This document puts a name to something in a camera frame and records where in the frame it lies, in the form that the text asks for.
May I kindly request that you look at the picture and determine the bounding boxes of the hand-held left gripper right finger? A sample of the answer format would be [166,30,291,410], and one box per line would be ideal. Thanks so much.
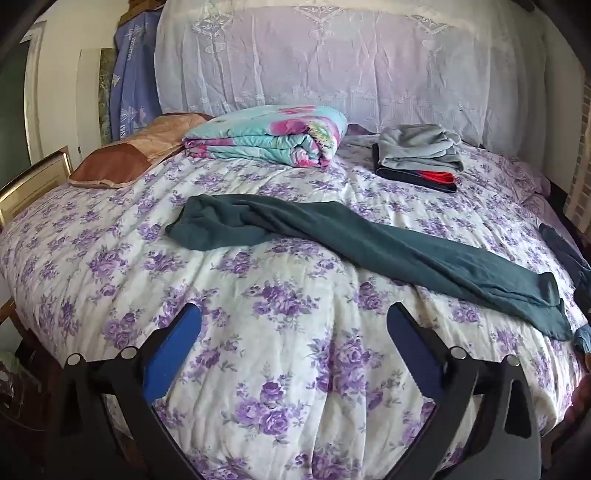
[387,302,541,480]

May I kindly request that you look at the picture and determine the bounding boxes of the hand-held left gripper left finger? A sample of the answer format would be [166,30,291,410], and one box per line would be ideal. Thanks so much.
[59,302,204,480]

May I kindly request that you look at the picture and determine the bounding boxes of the teal fleece pants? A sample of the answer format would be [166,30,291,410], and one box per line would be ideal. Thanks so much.
[165,194,574,341]

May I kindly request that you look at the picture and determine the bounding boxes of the purple floral bedspread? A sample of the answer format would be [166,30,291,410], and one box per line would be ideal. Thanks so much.
[0,134,587,480]

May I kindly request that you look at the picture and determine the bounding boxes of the folded dark red-black garment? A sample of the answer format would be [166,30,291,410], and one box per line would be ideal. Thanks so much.
[373,144,458,193]

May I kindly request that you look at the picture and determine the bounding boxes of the folded red garment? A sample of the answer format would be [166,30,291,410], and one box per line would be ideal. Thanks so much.
[416,170,455,185]

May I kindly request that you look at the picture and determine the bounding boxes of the brown satin pillow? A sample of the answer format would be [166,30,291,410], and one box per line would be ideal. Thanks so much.
[69,112,213,189]

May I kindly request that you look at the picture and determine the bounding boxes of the folded grey garment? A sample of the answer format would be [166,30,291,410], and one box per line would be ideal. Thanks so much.
[379,124,464,174]

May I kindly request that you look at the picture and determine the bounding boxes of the purple floral pillow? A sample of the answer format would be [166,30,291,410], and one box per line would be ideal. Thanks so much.
[501,154,552,204]

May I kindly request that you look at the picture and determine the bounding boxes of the folded pink floral blanket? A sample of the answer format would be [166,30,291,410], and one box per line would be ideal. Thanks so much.
[184,105,348,168]

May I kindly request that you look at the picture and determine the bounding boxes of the marble pattern board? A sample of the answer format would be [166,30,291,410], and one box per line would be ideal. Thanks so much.
[95,48,116,141]

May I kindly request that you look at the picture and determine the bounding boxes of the blue printed cloth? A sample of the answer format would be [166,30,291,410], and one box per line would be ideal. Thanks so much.
[110,11,162,139]

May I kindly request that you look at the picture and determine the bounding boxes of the white lace cover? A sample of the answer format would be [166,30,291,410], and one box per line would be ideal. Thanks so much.
[154,0,573,148]

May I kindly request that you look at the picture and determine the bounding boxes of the brown cardboard box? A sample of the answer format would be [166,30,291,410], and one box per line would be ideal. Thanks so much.
[121,0,164,21]

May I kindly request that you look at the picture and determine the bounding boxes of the gold picture frame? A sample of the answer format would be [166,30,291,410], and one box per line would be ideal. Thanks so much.
[0,147,75,227]

